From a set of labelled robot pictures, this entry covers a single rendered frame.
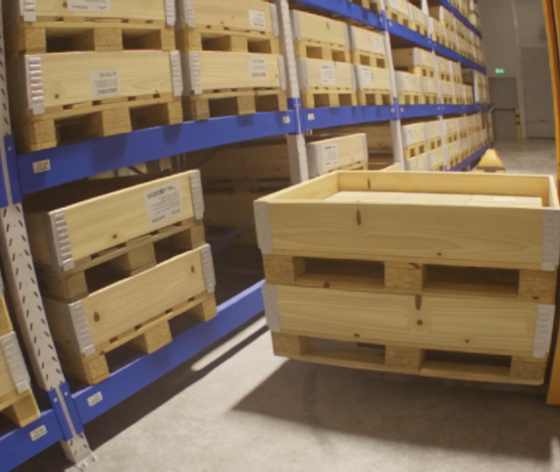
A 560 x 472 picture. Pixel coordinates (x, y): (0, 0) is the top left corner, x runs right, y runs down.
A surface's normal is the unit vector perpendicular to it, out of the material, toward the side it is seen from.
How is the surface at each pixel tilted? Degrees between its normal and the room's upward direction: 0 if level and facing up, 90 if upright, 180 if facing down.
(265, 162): 90
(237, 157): 90
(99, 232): 90
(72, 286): 90
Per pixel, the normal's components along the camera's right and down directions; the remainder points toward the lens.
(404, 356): -0.50, 0.29
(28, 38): 0.85, 0.05
